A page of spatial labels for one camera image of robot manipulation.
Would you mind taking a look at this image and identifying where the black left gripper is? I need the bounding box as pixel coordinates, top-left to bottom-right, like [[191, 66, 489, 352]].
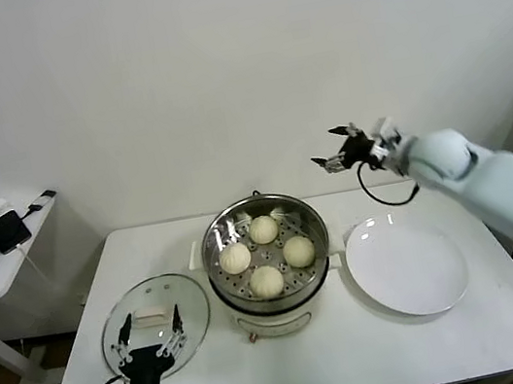
[[107, 302, 194, 384]]

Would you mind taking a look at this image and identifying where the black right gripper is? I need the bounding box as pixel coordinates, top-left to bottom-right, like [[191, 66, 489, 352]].
[[305, 119, 379, 177]]

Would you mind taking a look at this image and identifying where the glass lid with cream handle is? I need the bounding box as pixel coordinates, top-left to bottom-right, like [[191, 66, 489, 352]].
[[91, 267, 221, 384]]

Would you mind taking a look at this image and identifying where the white steamed baozi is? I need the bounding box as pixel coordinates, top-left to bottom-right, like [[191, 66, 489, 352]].
[[217, 240, 256, 278], [247, 262, 288, 301], [246, 213, 282, 247], [280, 233, 319, 271]]

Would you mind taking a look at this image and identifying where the perforated stainless steel steamer basket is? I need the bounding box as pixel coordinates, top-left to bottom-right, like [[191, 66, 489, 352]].
[[192, 180, 339, 312]]

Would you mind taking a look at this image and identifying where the white electric cooker base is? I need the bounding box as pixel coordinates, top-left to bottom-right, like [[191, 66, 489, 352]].
[[186, 217, 359, 354]]

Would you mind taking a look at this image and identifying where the white round plate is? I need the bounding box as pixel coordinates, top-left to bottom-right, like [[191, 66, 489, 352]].
[[339, 203, 476, 328]]

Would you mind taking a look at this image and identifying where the black silver usb adapter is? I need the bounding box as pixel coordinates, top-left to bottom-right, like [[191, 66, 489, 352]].
[[15, 187, 62, 224]]

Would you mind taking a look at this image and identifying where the black smartphone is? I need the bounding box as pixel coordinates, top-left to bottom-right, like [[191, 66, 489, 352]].
[[0, 206, 35, 256]]

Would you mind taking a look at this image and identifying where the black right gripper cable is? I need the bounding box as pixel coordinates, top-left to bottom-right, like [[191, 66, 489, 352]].
[[355, 153, 425, 213]]

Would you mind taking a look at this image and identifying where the white charging cable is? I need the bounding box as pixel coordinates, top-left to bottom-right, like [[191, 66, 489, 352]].
[[14, 237, 65, 297]]

